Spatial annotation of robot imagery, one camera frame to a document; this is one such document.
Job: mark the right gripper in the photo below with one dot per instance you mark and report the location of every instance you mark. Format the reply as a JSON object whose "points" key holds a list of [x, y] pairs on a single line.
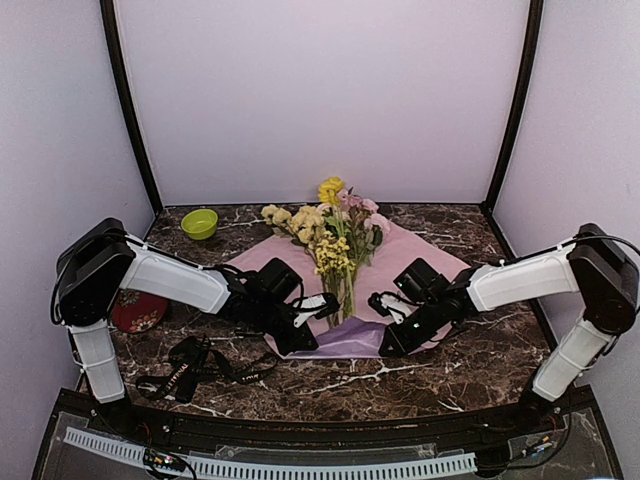
{"points": [[404, 346]]}

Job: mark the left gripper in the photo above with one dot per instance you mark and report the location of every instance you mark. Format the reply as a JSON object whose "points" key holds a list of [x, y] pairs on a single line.
{"points": [[300, 340]]}

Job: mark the small yellow filler flowers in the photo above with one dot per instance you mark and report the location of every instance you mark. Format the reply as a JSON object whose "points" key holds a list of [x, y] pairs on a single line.
{"points": [[337, 272]]}

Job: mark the yellow rose stem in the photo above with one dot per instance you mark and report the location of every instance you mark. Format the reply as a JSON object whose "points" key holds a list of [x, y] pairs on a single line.
{"points": [[330, 198]]}

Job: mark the yellow daisy bunch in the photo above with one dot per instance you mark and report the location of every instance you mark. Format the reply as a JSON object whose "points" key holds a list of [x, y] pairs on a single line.
{"points": [[305, 228]]}

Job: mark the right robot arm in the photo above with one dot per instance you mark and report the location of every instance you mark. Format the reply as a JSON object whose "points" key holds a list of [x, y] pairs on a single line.
{"points": [[599, 271]]}

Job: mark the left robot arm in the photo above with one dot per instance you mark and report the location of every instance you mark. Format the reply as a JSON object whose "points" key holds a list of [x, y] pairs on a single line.
{"points": [[108, 277]]}

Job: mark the black printed ribbon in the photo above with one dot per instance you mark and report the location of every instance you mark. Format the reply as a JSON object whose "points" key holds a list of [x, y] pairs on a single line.
{"points": [[194, 361]]}

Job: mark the green plastic bowl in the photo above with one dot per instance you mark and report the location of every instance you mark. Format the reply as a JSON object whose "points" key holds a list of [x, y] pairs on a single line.
{"points": [[200, 224]]}

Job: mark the red floral dish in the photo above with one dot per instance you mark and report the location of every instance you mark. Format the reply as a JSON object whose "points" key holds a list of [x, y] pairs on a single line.
{"points": [[137, 312]]}

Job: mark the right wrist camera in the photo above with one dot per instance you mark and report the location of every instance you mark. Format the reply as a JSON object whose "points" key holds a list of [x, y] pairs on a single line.
{"points": [[419, 282]]}

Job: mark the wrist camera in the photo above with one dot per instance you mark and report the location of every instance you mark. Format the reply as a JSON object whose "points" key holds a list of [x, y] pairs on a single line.
{"points": [[279, 278], [419, 282]]}

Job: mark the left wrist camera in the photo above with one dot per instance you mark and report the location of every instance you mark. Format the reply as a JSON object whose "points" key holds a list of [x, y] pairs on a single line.
{"points": [[279, 278]]}

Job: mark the black front rail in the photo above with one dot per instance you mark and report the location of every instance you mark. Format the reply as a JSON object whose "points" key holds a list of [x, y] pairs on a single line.
{"points": [[183, 427]]}

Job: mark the white slotted cable duct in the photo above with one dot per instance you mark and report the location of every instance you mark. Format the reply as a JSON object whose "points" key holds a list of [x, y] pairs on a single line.
{"points": [[244, 463]]}

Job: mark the right black frame post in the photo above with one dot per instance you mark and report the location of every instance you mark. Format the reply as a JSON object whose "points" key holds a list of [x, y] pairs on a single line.
{"points": [[517, 107]]}

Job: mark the black frame post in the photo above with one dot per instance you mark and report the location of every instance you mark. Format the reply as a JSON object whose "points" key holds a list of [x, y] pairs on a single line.
{"points": [[126, 101], [517, 107]]}

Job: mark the left black frame post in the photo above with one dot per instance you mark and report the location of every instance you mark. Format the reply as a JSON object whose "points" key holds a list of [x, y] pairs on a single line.
{"points": [[126, 101]]}

